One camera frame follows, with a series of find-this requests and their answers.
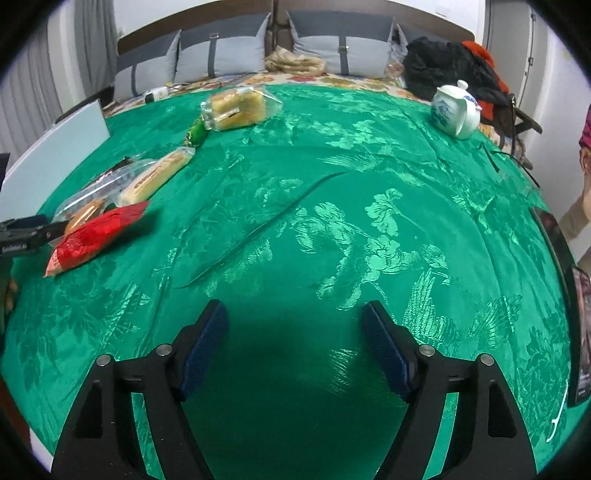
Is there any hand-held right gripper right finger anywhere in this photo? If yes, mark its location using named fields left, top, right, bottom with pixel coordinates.
left=361, top=300, right=539, bottom=480

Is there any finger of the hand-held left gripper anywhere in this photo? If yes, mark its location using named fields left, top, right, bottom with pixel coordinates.
left=0, top=222, right=70, bottom=258
left=0, top=215, right=49, bottom=230

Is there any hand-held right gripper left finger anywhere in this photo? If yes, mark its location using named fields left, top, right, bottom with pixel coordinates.
left=51, top=299, right=229, bottom=480

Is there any red snack packet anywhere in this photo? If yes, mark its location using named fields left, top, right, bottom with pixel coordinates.
left=44, top=200, right=151, bottom=278

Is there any long clear snack packet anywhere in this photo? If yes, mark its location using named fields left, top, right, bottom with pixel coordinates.
left=55, top=159, right=155, bottom=217

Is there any long bread roll packet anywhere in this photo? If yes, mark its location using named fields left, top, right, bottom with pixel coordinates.
left=117, top=147, right=194, bottom=207

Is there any white board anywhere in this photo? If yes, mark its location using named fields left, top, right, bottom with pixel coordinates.
left=0, top=99, right=112, bottom=222

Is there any grey curtain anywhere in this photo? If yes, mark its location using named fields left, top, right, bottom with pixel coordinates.
left=0, top=0, right=117, bottom=155

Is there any green patterned blanket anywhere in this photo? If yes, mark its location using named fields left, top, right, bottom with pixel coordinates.
left=0, top=83, right=587, bottom=480

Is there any green wrapped sausage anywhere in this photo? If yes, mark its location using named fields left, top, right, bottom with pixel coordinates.
left=186, top=117, right=208, bottom=148

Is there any black flat device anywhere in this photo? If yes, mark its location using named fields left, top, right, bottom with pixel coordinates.
left=566, top=264, right=591, bottom=408
left=531, top=206, right=576, bottom=278

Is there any bread in clear bag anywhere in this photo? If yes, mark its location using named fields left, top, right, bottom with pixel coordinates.
left=201, top=84, right=283, bottom=132

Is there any white blue teapot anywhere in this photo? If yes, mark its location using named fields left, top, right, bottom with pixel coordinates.
left=431, top=80, right=483, bottom=140

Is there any clear plastic bag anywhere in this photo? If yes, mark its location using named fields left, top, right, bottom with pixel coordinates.
left=385, top=60, right=408, bottom=88

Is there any black jacket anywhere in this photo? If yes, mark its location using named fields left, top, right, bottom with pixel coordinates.
left=402, top=37, right=502, bottom=101

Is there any folded beige blanket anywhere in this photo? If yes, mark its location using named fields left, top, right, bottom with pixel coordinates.
left=265, top=46, right=328, bottom=77

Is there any red garment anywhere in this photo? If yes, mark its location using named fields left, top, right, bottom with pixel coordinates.
left=462, top=41, right=509, bottom=125

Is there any grey pillows row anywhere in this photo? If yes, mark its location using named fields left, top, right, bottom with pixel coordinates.
left=117, top=0, right=476, bottom=52

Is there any white door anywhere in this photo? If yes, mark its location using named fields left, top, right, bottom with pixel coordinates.
left=485, top=0, right=557, bottom=118

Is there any white cable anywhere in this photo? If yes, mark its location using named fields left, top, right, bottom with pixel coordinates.
left=545, top=381, right=570, bottom=444

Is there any black charging cable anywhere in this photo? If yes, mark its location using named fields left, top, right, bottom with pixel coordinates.
left=478, top=141, right=542, bottom=189

